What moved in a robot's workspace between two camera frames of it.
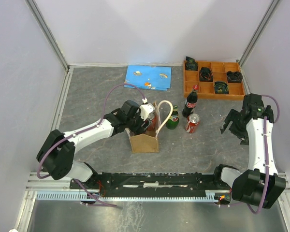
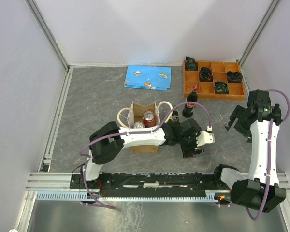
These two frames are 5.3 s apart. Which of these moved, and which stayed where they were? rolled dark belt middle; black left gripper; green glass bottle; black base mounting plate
Moved: black left gripper
Stayed: rolled dark belt middle; green glass bottle; black base mounting plate
